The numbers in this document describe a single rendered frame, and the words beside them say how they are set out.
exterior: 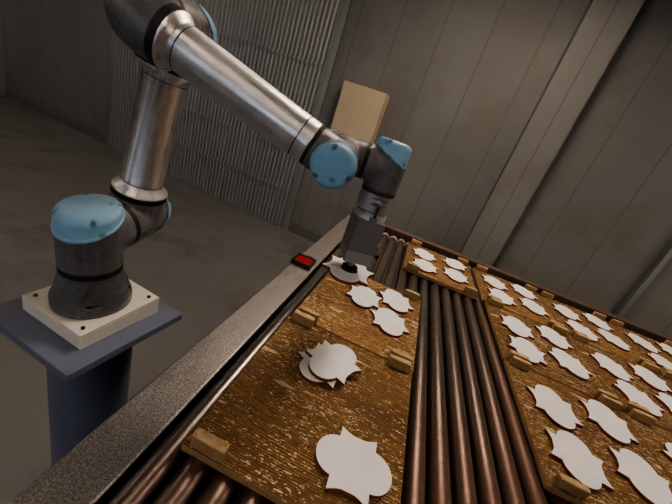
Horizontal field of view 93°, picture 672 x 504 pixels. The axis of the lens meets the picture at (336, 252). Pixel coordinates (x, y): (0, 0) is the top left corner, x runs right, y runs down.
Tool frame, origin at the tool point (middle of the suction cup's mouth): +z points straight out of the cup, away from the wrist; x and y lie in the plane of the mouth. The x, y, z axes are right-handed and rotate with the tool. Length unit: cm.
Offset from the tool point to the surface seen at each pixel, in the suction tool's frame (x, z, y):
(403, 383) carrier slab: -18.9, 18.4, -13.2
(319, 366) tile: 2.6, 16.4, -14.8
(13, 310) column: 68, 25, -6
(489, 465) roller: -34.1, 20.0, -29.6
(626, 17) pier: -179, -154, 190
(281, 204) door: 20, 84, 308
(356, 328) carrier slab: -9.5, 18.4, 4.4
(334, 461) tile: 0.4, 17.4, -34.4
